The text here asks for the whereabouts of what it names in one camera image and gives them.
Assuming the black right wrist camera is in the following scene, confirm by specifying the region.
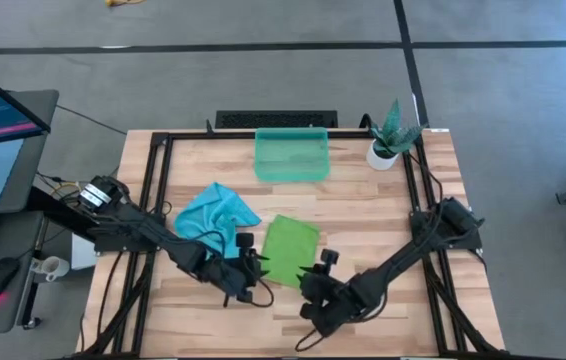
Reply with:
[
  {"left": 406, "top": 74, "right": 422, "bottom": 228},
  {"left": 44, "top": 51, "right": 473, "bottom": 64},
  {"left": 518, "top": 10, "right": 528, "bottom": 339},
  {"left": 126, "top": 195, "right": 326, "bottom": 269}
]
[{"left": 300, "top": 302, "right": 322, "bottom": 322}]

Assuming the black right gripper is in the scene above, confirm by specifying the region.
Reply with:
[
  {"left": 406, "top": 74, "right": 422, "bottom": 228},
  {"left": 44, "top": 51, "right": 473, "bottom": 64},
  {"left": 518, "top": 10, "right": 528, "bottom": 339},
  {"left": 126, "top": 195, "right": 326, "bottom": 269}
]
[{"left": 298, "top": 248, "right": 352, "bottom": 304}]

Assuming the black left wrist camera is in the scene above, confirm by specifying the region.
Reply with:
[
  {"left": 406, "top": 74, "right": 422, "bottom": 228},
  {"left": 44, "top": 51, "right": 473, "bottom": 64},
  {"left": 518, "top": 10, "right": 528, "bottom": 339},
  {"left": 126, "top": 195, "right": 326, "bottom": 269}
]
[{"left": 222, "top": 291, "right": 254, "bottom": 308}]

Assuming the blue microfiber towel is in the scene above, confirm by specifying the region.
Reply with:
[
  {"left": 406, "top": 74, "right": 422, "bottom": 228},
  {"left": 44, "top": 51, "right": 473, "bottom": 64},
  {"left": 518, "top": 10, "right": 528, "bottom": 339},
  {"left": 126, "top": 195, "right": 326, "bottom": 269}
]
[{"left": 172, "top": 181, "right": 263, "bottom": 261}]

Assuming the white box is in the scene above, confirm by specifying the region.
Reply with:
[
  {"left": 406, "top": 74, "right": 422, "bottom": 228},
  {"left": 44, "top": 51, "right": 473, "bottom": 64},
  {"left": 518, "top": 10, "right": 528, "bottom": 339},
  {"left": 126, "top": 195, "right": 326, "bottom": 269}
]
[{"left": 70, "top": 232, "right": 99, "bottom": 271}]

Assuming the green mesh basket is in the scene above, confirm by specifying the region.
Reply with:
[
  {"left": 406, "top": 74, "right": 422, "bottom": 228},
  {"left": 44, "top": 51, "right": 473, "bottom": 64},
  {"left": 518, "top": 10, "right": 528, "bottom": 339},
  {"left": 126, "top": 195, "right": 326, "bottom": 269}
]
[{"left": 253, "top": 126, "right": 332, "bottom": 184}]

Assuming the black aluminium table frame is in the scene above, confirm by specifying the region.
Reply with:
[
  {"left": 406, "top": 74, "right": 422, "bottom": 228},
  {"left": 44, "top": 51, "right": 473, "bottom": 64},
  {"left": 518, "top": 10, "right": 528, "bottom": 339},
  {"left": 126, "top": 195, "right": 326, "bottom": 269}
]
[{"left": 75, "top": 128, "right": 507, "bottom": 360}]

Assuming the thin black floor cable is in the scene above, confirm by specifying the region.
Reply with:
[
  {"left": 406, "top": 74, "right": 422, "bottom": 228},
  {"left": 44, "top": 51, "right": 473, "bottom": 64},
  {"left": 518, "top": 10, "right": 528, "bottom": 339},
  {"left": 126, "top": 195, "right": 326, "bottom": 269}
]
[{"left": 55, "top": 103, "right": 128, "bottom": 136}]

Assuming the grey computer desk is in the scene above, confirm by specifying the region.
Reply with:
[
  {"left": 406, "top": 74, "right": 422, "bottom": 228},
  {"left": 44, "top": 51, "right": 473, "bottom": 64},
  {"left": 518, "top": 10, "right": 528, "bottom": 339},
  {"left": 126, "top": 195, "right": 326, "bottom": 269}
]
[{"left": 0, "top": 89, "right": 84, "bottom": 336}]

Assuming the black floor vent grille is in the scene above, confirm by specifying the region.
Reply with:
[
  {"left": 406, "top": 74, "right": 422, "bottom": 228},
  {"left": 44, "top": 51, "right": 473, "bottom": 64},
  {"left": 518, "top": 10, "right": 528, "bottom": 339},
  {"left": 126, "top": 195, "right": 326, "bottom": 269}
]
[{"left": 214, "top": 109, "right": 339, "bottom": 130}]

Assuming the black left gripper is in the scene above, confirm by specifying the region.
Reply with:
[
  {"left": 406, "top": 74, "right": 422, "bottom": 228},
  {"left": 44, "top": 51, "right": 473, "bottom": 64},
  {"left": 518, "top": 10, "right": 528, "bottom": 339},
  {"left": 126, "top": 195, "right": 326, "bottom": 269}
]
[{"left": 202, "top": 232, "right": 271, "bottom": 296}]

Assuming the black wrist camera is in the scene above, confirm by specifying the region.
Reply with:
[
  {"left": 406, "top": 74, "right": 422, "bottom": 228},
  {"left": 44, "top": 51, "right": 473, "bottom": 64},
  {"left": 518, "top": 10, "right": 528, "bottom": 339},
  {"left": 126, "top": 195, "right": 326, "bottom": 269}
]
[
  {"left": 300, "top": 302, "right": 322, "bottom": 322},
  {"left": 222, "top": 291, "right": 254, "bottom": 308}
]

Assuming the white cup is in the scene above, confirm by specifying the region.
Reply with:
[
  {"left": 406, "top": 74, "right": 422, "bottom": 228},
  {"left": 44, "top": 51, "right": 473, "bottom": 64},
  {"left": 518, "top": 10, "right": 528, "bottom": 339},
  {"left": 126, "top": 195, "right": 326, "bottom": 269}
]
[{"left": 30, "top": 255, "right": 71, "bottom": 283}]

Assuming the snake plant in white pot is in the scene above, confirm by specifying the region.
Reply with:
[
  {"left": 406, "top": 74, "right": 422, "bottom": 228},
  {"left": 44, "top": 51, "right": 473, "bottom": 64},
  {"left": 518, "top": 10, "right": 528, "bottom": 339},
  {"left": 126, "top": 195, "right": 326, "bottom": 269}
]
[{"left": 365, "top": 98, "right": 429, "bottom": 172}]

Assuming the green microfiber towel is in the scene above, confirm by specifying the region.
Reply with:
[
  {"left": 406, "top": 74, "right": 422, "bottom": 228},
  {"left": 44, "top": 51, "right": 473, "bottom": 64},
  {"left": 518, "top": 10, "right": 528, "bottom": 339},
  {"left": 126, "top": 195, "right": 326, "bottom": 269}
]
[{"left": 260, "top": 214, "right": 322, "bottom": 290}]

